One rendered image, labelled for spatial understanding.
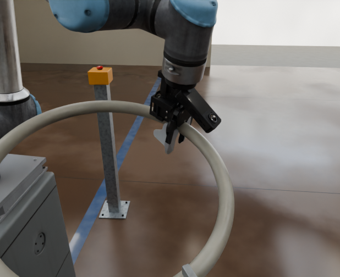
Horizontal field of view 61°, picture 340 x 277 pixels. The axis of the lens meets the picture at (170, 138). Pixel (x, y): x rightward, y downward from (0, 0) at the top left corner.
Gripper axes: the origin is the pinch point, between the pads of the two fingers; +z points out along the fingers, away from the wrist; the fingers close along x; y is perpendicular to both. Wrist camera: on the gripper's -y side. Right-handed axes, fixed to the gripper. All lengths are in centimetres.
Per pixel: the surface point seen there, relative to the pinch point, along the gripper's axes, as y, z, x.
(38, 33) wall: 565, 256, -323
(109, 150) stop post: 75, 91, -50
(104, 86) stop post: 85, 48, -57
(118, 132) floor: 154, 184, -145
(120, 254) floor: 32, 131, -16
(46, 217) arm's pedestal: 39, 52, 19
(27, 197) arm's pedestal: 42, 38, 22
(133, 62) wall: 365, 279, -422
